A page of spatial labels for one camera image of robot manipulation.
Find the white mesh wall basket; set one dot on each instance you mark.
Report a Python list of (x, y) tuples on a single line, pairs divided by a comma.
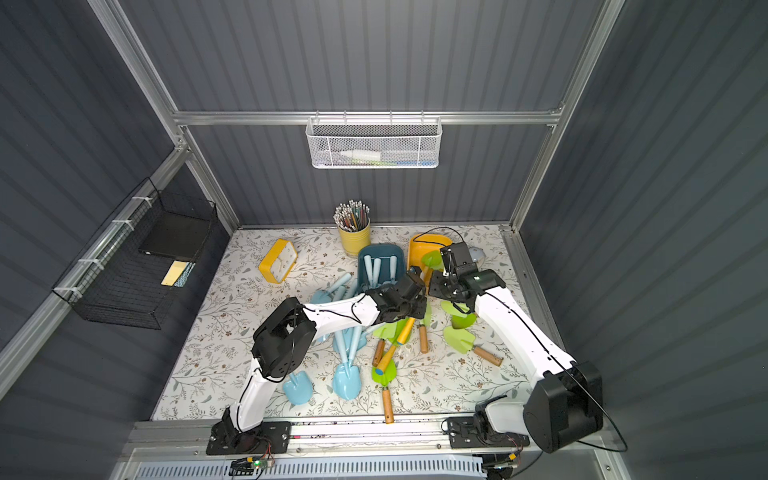
[(403, 145)]

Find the light blue shovel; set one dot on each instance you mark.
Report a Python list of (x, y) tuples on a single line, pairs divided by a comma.
[(372, 267), (347, 377), (298, 388), (393, 268)]

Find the green shovel yellow handle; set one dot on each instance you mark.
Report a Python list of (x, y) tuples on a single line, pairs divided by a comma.
[(460, 316)]

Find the yellow sticky note pad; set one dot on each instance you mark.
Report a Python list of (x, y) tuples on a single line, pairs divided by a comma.
[(178, 274)]

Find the green shovel wooden handle right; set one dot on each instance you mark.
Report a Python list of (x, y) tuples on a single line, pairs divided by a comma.
[(464, 342)]

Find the yellow storage box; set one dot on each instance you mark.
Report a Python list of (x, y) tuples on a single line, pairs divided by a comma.
[(421, 244)]

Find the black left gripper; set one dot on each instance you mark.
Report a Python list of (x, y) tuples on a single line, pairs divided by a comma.
[(411, 294)]

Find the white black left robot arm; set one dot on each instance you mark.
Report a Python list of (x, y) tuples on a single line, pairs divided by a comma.
[(281, 342)]

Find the teal storage box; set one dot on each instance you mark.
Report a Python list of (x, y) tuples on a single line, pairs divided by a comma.
[(382, 251)]

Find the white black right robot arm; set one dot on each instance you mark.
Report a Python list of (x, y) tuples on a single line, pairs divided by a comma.
[(565, 402)]

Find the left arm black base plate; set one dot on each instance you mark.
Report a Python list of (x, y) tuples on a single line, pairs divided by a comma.
[(268, 437)]

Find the bundle of colored pencils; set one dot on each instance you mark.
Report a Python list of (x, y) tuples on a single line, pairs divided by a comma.
[(352, 216)]

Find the green shovel brown handle front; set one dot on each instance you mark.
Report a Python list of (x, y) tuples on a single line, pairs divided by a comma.
[(387, 405)]

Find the black wire wall basket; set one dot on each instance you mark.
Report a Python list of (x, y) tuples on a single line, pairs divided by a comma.
[(115, 283)]

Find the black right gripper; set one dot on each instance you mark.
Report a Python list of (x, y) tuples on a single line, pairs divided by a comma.
[(444, 285)]

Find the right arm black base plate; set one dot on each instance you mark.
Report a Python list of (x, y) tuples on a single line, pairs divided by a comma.
[(474, 431)]

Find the black notebook in basket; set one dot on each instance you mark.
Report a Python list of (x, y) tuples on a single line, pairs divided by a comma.
[(176, 236)]

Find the white bottle in mesh basket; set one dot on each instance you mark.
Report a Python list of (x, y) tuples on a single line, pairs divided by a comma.
[(362, 156)]

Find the yellow pencil cup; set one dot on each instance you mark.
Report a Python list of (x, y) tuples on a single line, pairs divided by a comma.
[(354, 242)]

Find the light blue shovel front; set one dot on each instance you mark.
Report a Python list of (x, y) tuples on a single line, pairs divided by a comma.
[(347, 377)]

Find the small green circuit board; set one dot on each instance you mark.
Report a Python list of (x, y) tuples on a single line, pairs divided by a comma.
[(254, 467)]

